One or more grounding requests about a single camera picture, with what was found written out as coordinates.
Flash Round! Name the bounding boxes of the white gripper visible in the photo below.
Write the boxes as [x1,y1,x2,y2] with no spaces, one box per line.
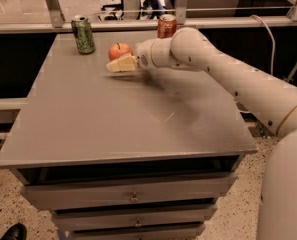
[106,38,175,73]

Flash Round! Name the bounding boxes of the red orange apple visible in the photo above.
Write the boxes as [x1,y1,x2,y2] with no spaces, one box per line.
[108,43,133,60]

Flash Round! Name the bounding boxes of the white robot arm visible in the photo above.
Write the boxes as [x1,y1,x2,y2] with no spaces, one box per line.
[106,27,297,240]

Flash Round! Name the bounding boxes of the orange red soda can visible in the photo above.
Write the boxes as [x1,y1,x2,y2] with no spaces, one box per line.
[157,14,177,38]

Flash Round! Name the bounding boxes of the green soda can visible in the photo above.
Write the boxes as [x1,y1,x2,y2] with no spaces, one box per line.
[71,15,95,54]

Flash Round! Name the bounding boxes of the person legs in jeans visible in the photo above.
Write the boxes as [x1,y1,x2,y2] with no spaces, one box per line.
[143,0,164,18]

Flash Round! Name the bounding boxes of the black office chair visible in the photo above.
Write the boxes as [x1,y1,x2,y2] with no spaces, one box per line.
[101,0,124,21]

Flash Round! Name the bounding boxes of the grey drawer cabinet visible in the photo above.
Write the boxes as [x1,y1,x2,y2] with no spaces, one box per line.
[0,28,259,240]

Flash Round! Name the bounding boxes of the top grey drawer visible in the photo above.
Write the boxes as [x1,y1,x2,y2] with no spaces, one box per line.
[22,173,237,210]

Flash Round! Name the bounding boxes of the grey drawer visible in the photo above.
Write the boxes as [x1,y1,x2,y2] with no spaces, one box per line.
[72,223,205,240]
[22,173,237,210]
[52,204,217,231]

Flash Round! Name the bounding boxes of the middle grey drawer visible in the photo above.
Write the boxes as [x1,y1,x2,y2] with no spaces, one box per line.
[52,204,217,231]

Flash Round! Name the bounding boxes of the bottom grey drawer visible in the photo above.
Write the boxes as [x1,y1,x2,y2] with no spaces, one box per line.
[72,223,205,240]

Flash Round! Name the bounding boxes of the black shoe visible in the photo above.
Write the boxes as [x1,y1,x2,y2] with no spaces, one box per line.
[0,223,27,240]

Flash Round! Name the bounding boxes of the metal railing frame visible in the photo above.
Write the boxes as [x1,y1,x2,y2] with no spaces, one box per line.
[0,0,297,33]

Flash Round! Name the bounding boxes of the white cable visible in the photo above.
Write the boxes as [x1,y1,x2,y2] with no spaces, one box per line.
[250,14,277,77]

